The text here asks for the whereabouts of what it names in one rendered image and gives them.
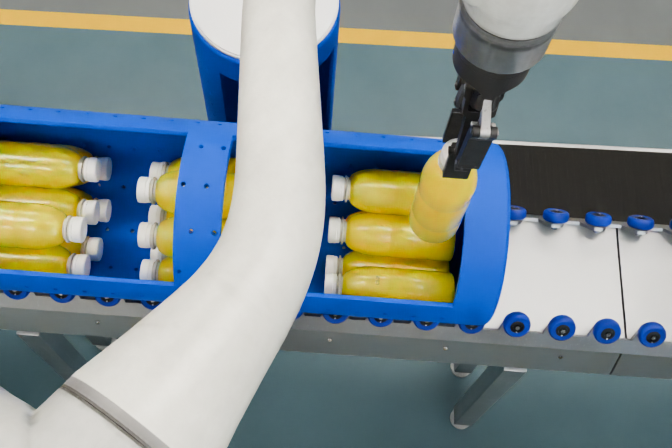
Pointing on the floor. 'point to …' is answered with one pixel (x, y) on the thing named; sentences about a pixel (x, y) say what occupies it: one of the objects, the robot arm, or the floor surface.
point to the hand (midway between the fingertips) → (459, 144)
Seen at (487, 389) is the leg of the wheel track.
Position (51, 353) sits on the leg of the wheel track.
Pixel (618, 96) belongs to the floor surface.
